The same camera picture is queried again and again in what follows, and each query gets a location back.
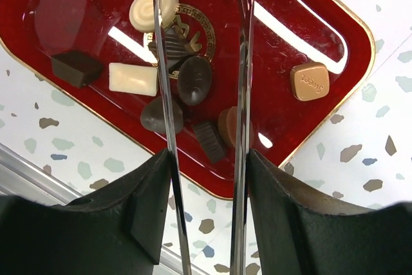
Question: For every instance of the white rectangular chocolate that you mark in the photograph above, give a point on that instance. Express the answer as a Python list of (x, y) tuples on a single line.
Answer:
[(133, 79)]

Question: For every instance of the tan square Sweet chocolate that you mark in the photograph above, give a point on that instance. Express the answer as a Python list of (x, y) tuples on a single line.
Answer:
[(310, 81)]

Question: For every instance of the dark teardrop chocolate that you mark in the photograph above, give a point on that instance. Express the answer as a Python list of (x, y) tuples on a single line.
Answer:
[(152, 116)]

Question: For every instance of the dark ridged chocolate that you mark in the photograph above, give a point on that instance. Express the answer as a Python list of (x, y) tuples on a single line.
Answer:
[(210, 141)]

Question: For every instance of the white round chocolate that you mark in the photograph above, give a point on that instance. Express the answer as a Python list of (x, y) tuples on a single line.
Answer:
[(141, 14)]

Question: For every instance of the red rectangular tray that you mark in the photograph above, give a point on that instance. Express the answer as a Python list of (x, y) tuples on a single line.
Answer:
[(287, 33)]

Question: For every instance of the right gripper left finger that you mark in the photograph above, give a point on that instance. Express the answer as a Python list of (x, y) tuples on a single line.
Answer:
[(117, 229)]

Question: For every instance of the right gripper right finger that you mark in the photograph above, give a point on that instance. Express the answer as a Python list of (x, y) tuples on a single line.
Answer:
[(299, 229)]

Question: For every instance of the dark striped centre chocolate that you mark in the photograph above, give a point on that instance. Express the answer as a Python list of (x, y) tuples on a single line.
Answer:
[(175, 47)]

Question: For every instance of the dark oval chocolate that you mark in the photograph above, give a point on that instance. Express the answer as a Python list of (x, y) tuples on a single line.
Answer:
[(194, 80)]

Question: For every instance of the dark square chocolate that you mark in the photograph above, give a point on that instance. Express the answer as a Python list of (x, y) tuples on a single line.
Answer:
[(76, 68)]

